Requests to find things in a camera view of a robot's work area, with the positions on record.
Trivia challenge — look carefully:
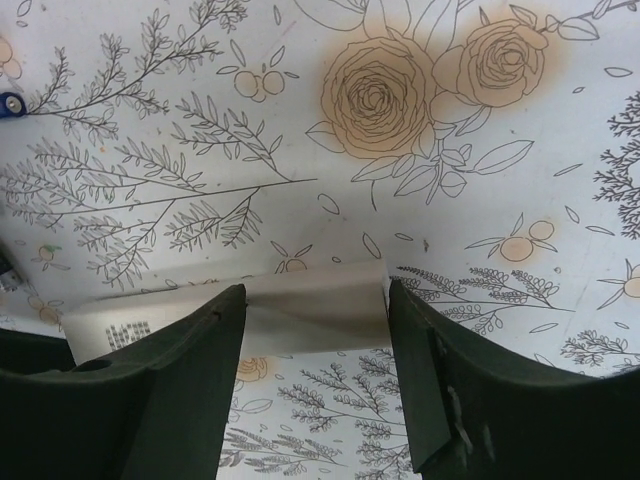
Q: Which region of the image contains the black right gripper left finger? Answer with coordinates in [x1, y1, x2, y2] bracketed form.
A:
[1, 285, 246, 479]

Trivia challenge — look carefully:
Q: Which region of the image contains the blue purple battery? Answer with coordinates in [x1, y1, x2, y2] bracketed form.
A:
[0, 91, 27, 120]

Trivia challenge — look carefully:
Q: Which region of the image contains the white slim battery cover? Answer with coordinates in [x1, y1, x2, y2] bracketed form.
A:
[62, 260, 390, 363]

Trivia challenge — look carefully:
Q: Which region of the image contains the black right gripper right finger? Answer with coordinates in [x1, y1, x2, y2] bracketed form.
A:
[388, 281, 639, 479]

